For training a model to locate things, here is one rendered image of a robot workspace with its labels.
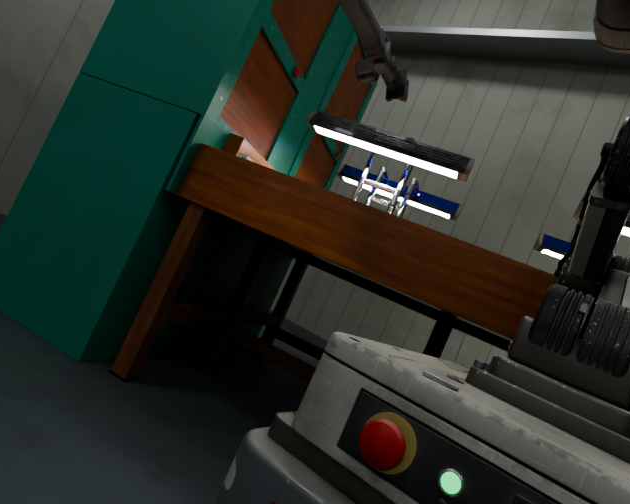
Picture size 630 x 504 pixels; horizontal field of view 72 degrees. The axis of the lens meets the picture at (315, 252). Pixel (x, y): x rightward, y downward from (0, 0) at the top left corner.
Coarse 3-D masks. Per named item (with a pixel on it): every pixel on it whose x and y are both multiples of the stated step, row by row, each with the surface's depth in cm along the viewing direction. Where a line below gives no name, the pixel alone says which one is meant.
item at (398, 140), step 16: (320, 112) 164; (336, 128) 158; (352, 128) 157; (368, 128) 157; (384, 144) 152; (400, 144) 151; (416, 144) 151; (432, 160) 146; (448, 160) 146; (464, 160) 146; (464, 176) 145
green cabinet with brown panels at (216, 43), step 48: (144, 0) 148; (192, 0) 143; (240, 0) 138; (288, 0) 152; (336, 0) 183; (96, 48) 150; (144, 48) 145; (192, 48) 140; (240, 48) 137; (288, 48) 162; (336, 48) 200; (192, 96) 136; (240, 96) 149; (288, 96) 178; (336, 96) 222; (288, 144) 194; (336, 144) 245
